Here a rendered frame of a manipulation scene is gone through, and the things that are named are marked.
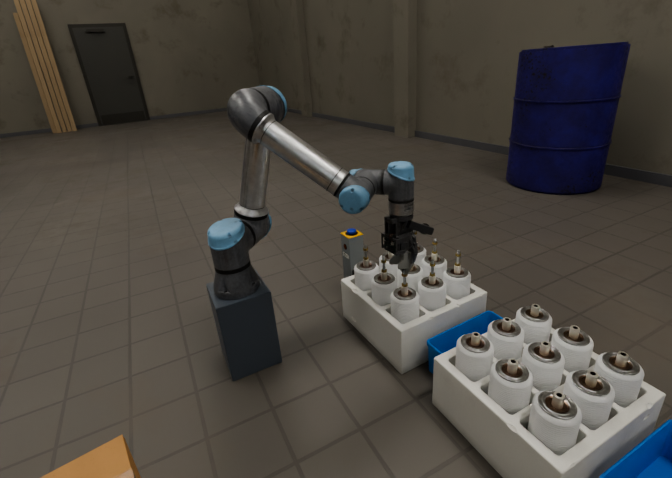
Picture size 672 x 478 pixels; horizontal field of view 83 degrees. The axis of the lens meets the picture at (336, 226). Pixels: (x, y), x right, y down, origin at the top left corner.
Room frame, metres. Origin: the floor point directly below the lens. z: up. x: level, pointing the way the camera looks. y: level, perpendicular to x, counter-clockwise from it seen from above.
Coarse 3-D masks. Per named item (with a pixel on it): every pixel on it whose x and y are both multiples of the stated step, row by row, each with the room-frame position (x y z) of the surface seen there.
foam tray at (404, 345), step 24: (480, 288) 1.17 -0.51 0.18; (360, 312) 1.19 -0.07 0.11; (384, 312) 1.08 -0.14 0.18; (432, 312) 1.05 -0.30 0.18; (456, 312) 1.08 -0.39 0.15; (480, 312) 1.13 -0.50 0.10; (384, 336) 1.05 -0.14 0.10; (408, 336) 0.98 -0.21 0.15; (432, 336) 1.03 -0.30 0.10; (408, 360) 0.98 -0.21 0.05
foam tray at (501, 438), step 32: (512, 320) 0.98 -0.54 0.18; (448, 352) 0.86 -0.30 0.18; (448, 384) 0.79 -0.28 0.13; (480, 384) 0.74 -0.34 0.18; (448, 416) 0.78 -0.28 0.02; (480, 416) 0.68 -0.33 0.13; (512, 416) 0.64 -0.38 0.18; (640, 416) 0.62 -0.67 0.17; (480, 448) 0.68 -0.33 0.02; (512, 448) 0.60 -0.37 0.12; (544, 448) 0.55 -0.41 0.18; (576, 448) 0.55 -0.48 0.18; (608, 448) 0.57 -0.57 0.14
